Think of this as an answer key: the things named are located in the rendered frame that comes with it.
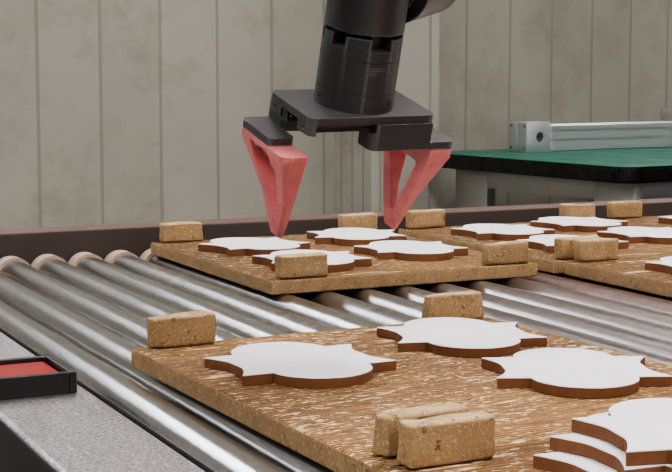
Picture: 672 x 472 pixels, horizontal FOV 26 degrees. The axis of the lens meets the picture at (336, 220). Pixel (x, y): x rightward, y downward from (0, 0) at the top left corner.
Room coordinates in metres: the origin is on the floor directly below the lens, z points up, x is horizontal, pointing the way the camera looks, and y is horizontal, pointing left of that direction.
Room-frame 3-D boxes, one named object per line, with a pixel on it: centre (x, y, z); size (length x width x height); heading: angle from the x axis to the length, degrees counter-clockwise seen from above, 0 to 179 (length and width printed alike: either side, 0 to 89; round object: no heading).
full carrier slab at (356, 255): (1.84, 0.00, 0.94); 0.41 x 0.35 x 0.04; 26
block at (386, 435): (0.86, -0.05, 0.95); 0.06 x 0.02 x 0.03; 118
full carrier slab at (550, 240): (2.01, -0.34, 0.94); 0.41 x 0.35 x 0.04; 25
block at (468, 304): (1.33, -0.11, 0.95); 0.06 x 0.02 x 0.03; 118
